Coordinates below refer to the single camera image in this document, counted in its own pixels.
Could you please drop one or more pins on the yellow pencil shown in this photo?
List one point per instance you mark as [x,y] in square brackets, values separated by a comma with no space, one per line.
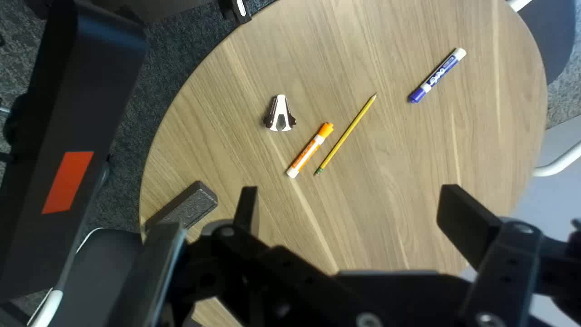
[346,134]

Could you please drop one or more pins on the black chair part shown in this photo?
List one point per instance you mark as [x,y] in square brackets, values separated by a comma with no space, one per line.
[237,7]

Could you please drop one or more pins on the dark chair with white armrest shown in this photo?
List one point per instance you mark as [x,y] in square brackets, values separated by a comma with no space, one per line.
[555,36]

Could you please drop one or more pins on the blue marker white cap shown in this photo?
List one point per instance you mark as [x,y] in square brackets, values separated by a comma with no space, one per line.
[437,75]

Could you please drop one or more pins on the grey chair with white frame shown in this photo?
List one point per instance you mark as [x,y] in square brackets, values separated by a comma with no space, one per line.
[152,260]

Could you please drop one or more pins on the orange marker white cap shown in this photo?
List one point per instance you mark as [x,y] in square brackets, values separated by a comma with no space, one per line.
[312,149]

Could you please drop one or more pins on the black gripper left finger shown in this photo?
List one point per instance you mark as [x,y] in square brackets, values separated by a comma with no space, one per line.
[246,207]

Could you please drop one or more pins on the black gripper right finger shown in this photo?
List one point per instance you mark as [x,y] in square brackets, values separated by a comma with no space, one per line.
[468,218]

